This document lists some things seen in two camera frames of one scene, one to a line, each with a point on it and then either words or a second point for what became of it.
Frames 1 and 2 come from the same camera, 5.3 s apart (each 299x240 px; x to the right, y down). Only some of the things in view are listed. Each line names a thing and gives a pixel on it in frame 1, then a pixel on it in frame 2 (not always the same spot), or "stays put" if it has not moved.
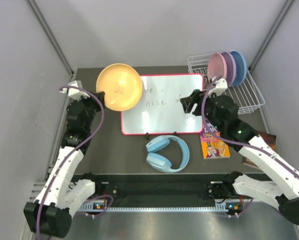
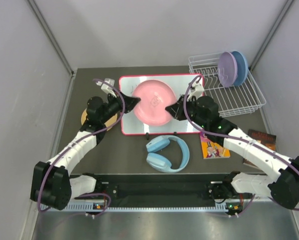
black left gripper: (91, 99) → (131, 102)
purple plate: (231, 69) stays put
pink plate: (217, 66) → (155, 96)
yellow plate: (122, 85) → (109, 123)
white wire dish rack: (246, 95) stays put
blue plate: (241, 65) stays put
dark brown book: (270, 139) stays put
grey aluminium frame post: (288, 6) stays put
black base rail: (161, 188) stays put
